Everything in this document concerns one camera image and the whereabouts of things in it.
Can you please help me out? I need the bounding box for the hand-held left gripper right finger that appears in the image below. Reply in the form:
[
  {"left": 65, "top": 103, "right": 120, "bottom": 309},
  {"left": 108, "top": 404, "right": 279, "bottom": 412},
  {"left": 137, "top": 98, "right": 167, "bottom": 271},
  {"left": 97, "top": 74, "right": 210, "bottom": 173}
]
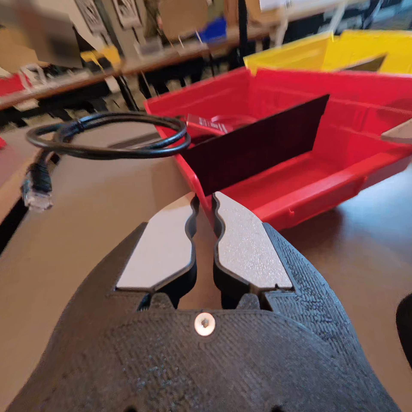
[{"left": 211, "top": 191, "right": 293, "bottom": 290}]

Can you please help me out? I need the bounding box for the blue plastic bin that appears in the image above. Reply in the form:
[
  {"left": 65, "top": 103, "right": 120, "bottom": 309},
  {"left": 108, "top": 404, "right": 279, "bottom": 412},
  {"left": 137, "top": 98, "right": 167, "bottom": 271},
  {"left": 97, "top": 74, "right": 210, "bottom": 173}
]
[{"left": 198, "top": 18, "right": 227, "bottom": 44}]

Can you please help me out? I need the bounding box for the black bin divider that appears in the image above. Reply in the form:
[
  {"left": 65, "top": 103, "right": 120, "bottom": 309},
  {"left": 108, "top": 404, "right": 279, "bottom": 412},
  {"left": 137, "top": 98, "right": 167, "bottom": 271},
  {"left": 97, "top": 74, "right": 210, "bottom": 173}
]
[{"left": 180, "top": 94, "right": 331, "bottom": 197}]

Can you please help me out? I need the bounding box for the yellow plastic bin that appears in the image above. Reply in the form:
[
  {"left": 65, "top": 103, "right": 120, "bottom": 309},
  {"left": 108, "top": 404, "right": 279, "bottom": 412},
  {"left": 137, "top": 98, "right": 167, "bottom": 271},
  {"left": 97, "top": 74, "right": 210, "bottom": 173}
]
[{"left": 243, "top": 29, "right": 412, "bottom": 77}]

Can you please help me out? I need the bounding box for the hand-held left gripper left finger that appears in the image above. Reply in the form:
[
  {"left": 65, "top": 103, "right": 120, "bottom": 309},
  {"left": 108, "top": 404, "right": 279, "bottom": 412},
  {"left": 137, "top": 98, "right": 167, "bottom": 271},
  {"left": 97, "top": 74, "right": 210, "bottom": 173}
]
[{"left": 115, "top": 191, "right": 199, "bottom": 292}]

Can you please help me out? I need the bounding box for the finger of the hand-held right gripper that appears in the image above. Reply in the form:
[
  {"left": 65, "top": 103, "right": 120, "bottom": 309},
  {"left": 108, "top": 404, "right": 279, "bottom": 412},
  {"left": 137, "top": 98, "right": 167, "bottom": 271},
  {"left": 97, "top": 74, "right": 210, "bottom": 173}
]
[{"left": 380, "top": 119, "right": 412, "bottom": 145}]

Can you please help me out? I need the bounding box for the long wooden table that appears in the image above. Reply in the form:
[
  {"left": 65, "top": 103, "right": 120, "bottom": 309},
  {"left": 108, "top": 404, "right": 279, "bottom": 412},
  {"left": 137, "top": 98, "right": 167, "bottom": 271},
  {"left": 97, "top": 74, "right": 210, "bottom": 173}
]
[{"left": 0, "top": 40, "right": 284, "bottom": 111}]

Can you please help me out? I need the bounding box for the black ethernet cable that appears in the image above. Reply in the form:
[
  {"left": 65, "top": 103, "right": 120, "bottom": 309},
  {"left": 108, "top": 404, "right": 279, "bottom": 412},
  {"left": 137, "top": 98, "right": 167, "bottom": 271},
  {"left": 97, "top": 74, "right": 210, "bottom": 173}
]
[{"left": 20, "top": 112, "right": 192, "bottom": 214}]

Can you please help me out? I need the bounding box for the small red box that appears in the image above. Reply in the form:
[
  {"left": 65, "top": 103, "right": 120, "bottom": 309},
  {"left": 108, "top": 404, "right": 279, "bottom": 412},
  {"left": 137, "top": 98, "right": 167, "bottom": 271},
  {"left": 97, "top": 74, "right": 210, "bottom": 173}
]
[{"left": 0, "top": 73, "right": 33, "bottom": 96}]

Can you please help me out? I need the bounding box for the red plastic bin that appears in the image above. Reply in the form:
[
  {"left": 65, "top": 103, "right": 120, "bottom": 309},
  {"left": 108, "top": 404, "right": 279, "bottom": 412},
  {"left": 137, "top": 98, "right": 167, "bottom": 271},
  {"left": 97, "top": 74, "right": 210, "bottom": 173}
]
[{"left": 142, "top": 66, "right": 412, "bottom": 232}]

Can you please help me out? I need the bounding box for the black chair armrest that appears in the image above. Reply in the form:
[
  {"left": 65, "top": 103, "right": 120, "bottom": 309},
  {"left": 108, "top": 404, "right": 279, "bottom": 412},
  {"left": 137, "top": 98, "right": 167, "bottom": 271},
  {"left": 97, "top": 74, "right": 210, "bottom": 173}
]
[{"left": 396, "top": 293, "right": 412, "bottom": 371}]

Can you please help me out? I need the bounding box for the red ethernet cable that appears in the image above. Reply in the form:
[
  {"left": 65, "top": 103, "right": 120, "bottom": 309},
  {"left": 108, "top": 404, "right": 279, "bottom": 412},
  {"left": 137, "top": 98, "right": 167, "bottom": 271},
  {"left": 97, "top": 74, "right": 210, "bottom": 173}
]
[{"left": 209, "top": 114, "right": 259, "bottom": 131}]

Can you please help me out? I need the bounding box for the brown and black cardboard panel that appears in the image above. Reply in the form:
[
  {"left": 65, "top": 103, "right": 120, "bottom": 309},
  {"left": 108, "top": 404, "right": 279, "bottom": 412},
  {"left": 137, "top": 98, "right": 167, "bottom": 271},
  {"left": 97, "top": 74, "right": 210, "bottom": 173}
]
[{"left": 158, "top": 0, "right": 210, "bottom": 41}]

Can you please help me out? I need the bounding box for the red ethernet splitter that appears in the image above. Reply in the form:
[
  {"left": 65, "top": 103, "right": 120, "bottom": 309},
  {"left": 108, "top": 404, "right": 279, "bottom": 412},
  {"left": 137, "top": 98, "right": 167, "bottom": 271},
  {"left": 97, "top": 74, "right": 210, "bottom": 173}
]
[{"left": 185, "top": 113, "right": 228, "bottom": 136}]

